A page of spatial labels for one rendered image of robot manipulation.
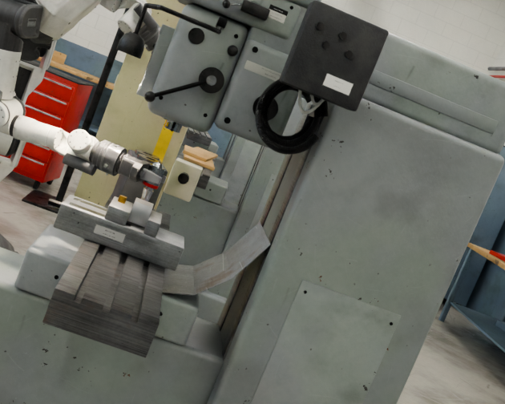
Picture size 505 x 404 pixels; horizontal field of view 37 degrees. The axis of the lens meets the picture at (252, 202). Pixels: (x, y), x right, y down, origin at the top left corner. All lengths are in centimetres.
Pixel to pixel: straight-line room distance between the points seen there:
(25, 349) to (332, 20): 121
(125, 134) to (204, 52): 189
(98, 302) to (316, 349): 73
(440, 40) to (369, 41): 994
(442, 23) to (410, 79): 966
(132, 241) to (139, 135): 191
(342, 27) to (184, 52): 47
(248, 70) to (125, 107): 191
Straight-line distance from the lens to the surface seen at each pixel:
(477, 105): 226
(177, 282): 225
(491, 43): 1210
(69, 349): 222
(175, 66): 211
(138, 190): 253
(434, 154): 210
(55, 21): 240
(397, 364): 222
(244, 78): 210
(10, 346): 224
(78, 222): 210
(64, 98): 675
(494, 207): 937
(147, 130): 395
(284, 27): 211
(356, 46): 189
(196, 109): 212
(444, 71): 222
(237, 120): 210
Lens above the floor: 146
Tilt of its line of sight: 7 degrees down
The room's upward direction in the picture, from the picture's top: 22 degrees clockwise
